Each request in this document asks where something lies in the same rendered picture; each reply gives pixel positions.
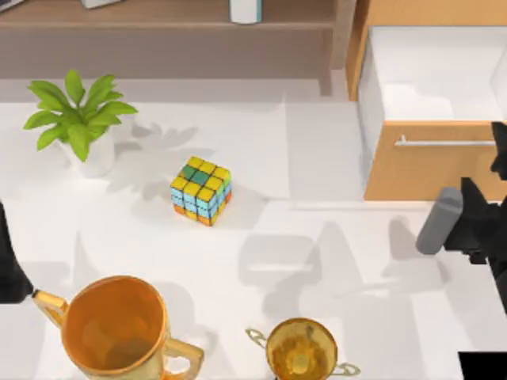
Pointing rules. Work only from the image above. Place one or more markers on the pale grey rounded box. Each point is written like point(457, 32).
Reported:
point(439, 221)

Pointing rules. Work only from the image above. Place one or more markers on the pale wooden drawer front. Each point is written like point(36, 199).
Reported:
point(428, 174)

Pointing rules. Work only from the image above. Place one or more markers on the white pulled-out drawer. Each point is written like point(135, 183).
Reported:
point(431, 75)

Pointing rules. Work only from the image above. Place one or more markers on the wooden cupboard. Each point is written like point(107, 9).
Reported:
point(416, 12)

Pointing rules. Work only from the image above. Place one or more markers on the small gold trophy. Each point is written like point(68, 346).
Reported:
point(301, 352)

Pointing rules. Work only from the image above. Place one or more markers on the colourful puzzle cube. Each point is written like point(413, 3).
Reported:
point(202, 192)

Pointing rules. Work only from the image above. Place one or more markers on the white and blue container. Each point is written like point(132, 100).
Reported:
point(245, 10)

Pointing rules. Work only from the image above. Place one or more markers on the wooden open shelf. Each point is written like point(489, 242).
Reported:
point(166, 43)

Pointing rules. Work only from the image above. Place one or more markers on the large orange gold trophy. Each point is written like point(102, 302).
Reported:
point(115, 332)

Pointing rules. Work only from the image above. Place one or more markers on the green plant in white pot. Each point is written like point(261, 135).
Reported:
point(79, 118)

